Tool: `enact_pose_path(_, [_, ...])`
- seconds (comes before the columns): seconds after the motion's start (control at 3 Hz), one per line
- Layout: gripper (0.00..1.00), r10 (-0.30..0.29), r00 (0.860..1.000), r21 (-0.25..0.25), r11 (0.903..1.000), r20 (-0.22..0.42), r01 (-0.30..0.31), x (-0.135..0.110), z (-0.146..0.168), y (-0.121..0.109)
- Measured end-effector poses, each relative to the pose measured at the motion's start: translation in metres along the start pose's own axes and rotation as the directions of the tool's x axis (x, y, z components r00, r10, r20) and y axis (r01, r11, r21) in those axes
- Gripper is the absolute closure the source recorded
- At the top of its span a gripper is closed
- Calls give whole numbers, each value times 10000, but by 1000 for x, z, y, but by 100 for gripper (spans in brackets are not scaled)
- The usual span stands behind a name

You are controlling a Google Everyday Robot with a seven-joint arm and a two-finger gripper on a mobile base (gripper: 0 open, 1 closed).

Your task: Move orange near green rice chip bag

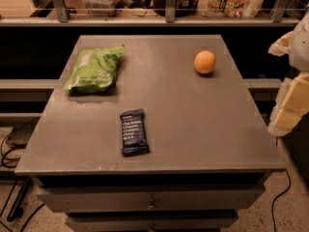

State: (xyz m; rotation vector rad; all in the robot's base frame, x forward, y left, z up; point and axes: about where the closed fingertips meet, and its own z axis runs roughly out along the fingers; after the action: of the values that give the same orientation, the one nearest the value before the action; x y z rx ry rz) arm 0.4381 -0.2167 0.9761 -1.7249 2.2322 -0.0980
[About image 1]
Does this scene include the black power adapter box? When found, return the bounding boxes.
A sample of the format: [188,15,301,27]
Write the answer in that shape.
[6,124,34,147]

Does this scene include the grey metal shelf rail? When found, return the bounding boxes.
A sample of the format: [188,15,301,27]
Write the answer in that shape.
[0,0,308,27]

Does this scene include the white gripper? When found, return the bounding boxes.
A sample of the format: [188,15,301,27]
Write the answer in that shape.
[267,32,309,136]

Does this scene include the round drawer knob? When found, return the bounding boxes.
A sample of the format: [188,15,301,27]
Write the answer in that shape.
[147,202,157,211]

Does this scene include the green rice chip bag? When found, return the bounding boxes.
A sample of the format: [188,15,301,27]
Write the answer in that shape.
[64,44,126,94]

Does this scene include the orange fruit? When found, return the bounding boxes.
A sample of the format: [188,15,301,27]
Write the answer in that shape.
[194,50,216,74]

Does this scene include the dark blue snack bar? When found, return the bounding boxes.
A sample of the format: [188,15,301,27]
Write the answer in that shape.
[120,109,149,157]

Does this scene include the black cable on right floor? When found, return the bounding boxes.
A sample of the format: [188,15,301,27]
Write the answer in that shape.
[270,169,292,232]

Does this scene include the colourful snack bag on shelf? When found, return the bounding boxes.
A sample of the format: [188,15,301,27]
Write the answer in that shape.
[199,0,264,18]

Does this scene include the black cables on left floor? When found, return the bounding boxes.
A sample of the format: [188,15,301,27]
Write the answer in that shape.
[0,117,44,232]

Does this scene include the grey drawer cabinet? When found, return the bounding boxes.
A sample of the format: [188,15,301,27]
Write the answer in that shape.
[16,35,285,232]

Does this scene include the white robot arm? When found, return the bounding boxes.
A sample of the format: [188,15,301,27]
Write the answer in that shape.
[267,14,309,136]

